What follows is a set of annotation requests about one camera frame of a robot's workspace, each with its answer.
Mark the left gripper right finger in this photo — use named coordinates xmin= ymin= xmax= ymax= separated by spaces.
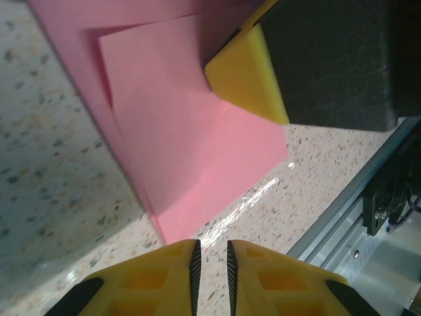
xmin=226 ymin=239 xmax=374 ymax=316

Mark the wide aluminium mounting rail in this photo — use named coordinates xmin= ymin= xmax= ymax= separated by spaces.
xmin=285 ymin=115 xmax=421 ymax=316

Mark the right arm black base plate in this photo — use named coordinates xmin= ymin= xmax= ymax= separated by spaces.
xmin=361 ymin=130 xmax=421 ymax=237

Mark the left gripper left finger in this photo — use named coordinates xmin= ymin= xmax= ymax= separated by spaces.
xmin=47 ymin=238 xmax=202 ymax=316

